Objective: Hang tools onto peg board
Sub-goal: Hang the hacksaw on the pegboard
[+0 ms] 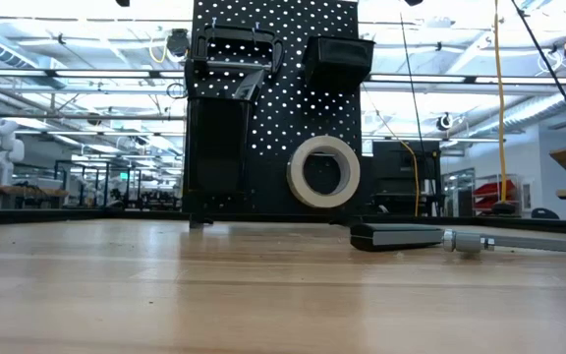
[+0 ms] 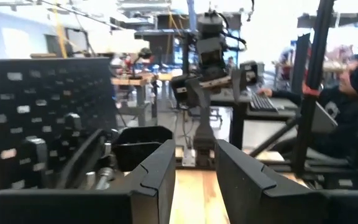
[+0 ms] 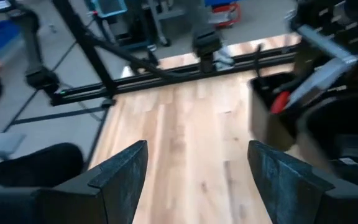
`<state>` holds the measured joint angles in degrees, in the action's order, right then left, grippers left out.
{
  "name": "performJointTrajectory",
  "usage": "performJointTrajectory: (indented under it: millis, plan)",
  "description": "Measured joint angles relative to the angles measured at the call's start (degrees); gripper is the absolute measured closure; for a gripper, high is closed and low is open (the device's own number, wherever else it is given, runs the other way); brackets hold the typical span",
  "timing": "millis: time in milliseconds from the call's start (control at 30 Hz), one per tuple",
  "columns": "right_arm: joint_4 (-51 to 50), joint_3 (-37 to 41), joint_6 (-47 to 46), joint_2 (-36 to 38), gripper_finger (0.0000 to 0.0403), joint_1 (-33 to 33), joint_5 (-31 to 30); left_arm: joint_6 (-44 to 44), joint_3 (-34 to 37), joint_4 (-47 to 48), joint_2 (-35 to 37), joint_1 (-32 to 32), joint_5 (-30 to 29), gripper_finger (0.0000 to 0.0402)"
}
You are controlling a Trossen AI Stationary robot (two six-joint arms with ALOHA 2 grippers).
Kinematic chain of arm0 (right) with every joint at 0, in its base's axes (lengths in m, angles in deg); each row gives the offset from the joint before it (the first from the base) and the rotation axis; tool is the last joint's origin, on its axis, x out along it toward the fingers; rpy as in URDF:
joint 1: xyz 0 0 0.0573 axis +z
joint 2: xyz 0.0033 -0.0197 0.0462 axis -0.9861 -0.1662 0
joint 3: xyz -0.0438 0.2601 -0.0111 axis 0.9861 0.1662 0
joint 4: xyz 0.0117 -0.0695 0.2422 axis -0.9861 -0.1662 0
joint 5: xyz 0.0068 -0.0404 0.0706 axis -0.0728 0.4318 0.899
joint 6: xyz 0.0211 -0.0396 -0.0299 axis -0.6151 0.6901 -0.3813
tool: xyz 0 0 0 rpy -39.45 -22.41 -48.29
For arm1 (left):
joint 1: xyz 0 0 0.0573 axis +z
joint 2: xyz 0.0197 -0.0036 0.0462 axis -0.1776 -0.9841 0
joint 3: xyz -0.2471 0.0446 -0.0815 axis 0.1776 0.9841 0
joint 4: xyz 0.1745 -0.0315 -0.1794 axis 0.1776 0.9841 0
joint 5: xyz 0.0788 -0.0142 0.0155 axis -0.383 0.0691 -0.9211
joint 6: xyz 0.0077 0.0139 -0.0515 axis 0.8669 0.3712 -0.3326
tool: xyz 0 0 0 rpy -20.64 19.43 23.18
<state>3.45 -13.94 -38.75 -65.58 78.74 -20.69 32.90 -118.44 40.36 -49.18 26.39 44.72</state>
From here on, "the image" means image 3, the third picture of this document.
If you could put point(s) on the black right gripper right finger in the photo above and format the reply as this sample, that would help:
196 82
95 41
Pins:
284 193

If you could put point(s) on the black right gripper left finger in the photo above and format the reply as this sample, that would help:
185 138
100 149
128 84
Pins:
120 193

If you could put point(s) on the grey spirit level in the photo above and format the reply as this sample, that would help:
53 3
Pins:
315 84

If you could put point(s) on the silver combination wrench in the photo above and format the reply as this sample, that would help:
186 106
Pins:
322 40

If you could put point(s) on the person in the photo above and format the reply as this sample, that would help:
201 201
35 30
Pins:
42 165

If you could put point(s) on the wide black bin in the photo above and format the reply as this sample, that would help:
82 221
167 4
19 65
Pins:
346 124

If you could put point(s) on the light blue framed panel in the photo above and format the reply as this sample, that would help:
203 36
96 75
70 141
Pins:
109 7

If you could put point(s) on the red crate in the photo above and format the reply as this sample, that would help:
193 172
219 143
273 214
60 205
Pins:
227 15

